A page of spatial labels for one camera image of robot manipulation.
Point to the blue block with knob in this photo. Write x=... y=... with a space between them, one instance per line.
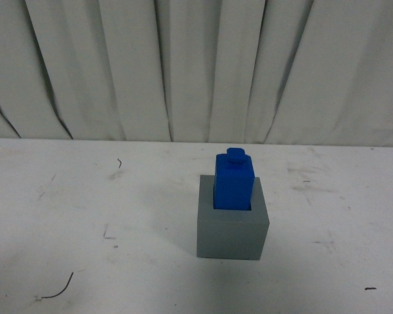
x=234 y=180

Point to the gray cube base with socket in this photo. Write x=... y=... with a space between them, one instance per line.
x=230 y=234

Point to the white pleated curtain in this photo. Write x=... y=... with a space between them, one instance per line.
x=264 y=72

